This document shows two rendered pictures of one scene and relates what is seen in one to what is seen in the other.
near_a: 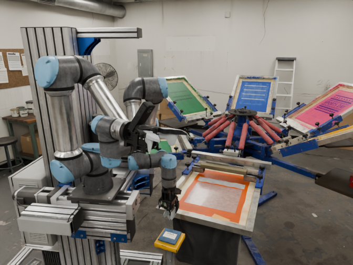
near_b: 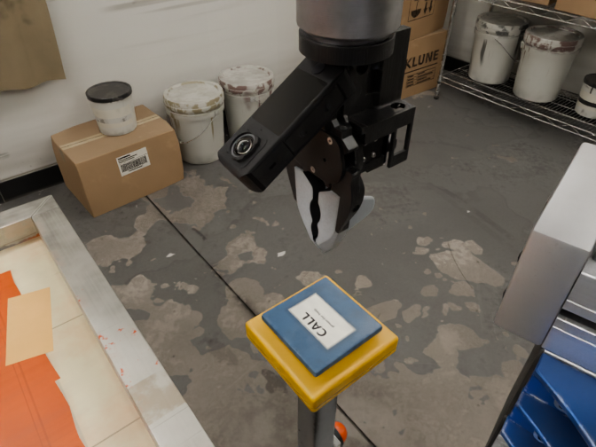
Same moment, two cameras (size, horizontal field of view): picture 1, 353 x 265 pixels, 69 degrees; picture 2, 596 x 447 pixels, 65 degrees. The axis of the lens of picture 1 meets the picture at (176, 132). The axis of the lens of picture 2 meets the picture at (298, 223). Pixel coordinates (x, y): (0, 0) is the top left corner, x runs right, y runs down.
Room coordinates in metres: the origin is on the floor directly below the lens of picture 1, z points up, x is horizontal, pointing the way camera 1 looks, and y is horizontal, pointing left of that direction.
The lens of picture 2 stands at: (1.46, 0.18, 1.39)
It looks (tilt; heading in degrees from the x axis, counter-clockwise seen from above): 39 degrees down; 210
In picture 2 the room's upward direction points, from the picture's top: straight up
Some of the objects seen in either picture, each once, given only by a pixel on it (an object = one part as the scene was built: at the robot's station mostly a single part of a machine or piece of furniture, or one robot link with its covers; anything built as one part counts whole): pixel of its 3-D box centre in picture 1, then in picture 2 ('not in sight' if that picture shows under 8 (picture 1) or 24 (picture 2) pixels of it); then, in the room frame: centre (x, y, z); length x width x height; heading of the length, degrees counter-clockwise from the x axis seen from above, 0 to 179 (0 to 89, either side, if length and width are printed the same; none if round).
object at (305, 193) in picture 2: (172, 214); (327, 199); (1.12, 0.02, 1.12); 0.06 x 0.03 x 0.09; 157
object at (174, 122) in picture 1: (197, 132); not in sight; (3.13, -0.28, 0.91); 1.34 x 0.40 x 0.08; 38
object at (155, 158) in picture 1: (160, 159); not in sight; (1.23, 0.08, 1.38); 0.11 x 0.11 x 0.08; 17
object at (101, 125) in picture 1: (107, 127); not in sight; (0.91, 0.25, 1.65); 0.11 x 0.08 x 0.09; 57
